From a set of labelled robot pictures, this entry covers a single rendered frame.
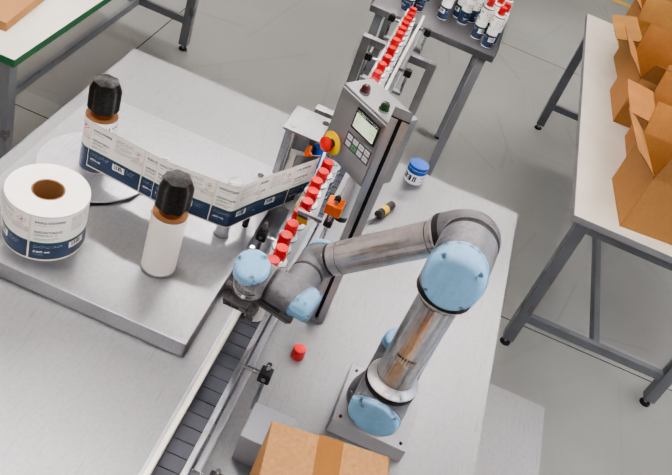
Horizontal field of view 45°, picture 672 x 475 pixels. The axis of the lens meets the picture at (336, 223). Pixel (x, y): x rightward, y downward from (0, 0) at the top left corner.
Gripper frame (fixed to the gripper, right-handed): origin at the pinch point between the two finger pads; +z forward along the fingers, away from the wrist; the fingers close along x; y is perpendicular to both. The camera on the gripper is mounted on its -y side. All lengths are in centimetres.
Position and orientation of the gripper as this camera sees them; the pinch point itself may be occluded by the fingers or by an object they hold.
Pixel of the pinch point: (255, 312)
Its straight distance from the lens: 201.8
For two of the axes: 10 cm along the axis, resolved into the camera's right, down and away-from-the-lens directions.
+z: -1.3, 3.6, 9.3
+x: -3.8, 8.4, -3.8
